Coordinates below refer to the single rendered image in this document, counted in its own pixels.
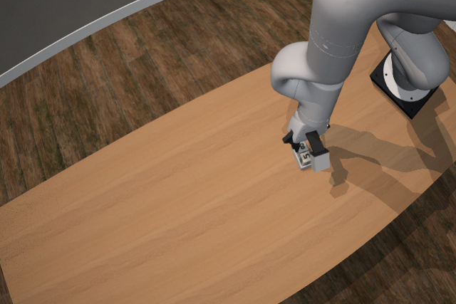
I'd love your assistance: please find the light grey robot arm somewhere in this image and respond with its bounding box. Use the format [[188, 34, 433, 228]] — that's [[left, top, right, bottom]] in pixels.
[[271, 0, 456, 127]]

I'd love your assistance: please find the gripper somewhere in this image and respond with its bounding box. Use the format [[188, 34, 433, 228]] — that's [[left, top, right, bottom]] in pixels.
[[282, 110, 330, 152]]

